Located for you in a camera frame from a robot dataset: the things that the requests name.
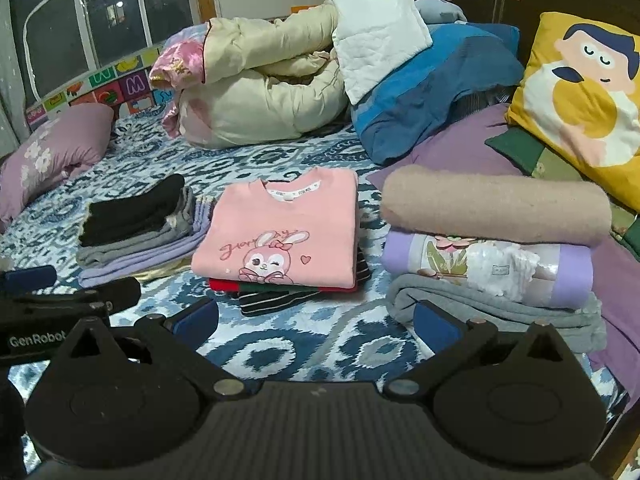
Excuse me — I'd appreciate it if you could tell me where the purple floral pillow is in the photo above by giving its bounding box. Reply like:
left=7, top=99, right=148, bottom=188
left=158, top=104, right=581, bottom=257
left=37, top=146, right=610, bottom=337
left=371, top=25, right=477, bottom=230
left=0, top=102, right=116, bottom=233

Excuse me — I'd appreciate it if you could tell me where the white quilted pad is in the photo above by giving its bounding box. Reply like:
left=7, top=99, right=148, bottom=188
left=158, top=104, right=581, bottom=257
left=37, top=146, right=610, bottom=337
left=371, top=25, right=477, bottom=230
left=329, top=0, right=434, bottom=107

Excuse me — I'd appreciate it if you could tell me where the black white striped garment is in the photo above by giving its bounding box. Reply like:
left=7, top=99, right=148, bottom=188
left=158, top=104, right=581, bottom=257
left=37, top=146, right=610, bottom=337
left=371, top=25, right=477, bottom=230
left=234, top=249, right=374, bottom=318

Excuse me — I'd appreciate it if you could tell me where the grey fleece garment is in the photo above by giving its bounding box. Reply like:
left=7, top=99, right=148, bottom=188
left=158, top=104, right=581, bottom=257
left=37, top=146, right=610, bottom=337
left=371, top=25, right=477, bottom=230
left=384, top=274, right=609, bottom=357

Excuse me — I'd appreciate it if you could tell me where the red green sweater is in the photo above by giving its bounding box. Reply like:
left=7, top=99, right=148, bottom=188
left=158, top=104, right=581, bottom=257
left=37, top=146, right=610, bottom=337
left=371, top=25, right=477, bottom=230
left=206, top=276, right=359, bottom=297

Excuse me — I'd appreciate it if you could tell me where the alphabet foam mat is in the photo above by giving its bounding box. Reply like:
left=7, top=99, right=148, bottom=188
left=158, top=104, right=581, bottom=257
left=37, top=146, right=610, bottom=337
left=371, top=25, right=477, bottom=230
left=25, top=47, right=177, bottom=132

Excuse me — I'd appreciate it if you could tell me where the pink rabbit sweatshirt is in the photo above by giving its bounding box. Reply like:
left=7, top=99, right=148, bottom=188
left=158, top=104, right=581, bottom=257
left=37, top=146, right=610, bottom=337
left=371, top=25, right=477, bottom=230
left=191, top=167, right=360, bottom=291

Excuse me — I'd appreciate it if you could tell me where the blue patterned bedspread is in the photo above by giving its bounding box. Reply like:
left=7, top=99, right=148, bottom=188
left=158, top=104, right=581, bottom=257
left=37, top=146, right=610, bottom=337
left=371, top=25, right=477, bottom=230
left=0, top=110, right=631, bottom=411

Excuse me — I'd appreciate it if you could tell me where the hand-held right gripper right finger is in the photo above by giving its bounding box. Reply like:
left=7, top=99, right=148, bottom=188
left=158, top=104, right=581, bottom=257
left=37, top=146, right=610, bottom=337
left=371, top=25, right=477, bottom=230
left=384, top=301, right=576, bottom=397

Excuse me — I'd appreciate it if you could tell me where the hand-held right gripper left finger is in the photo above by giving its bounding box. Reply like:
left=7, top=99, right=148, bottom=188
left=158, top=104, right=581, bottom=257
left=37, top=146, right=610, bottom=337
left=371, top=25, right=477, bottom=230
left=52, top=297, right=246, bottom=397

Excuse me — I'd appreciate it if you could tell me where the cream folded garment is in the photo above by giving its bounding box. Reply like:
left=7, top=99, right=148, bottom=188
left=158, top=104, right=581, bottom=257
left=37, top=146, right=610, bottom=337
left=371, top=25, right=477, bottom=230
left=134, top=259, right=197, bottom=284

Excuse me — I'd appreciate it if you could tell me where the lavender folded garment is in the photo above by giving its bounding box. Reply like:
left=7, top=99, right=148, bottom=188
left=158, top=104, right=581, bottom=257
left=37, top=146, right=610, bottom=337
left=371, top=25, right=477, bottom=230
left=77, top=197, right=217, bottom=289

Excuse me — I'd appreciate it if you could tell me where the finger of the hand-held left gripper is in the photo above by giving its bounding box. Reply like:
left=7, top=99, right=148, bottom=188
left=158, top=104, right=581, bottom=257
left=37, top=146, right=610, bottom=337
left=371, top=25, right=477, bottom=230
left=0, top=265, right=58, bottom=293
left=0, top=277, right=142, bottom=317

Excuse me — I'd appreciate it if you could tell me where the grey curtain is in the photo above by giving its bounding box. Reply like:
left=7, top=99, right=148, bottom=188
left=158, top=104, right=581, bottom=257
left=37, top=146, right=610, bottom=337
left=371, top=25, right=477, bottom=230
left=0, top=67, right=31, bottom=161

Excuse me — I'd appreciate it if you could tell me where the lavender packaged bedding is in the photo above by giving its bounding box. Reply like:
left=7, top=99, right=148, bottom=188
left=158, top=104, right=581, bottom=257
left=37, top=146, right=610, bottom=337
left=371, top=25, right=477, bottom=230
left=381, top=231, right=594, bottom=312

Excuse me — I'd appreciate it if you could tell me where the grey folded garment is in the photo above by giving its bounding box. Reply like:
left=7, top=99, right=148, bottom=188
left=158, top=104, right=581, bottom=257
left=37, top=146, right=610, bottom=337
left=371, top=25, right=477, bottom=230
left=75, top=187, right=199, bottom=269

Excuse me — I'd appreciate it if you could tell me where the yellow cartoon pillow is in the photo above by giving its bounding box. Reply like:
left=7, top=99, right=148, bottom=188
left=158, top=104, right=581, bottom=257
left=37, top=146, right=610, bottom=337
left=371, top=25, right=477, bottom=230
left=504, top=11, right=640, bottom=212

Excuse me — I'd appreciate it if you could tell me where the white tubular frame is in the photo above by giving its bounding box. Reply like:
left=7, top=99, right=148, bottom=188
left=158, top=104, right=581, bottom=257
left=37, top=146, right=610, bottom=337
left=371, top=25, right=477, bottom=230
left=22, top=0, right=154, bottom=107

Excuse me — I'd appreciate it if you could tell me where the cream satin quilt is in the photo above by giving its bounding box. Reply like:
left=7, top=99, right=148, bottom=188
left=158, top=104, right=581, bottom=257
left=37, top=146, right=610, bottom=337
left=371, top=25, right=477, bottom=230
left=149, top=2, right=352, bottom=151

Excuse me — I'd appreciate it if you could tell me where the beige rolled blanket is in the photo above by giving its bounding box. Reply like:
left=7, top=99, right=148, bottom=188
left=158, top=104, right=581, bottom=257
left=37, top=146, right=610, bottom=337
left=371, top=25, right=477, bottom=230
left=379, top=165, right=614, bottom=249

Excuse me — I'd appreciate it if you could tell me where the black folded garment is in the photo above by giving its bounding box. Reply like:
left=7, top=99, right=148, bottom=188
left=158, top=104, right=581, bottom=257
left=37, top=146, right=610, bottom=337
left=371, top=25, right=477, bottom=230
left=77, top=174, right=187, bottom=249

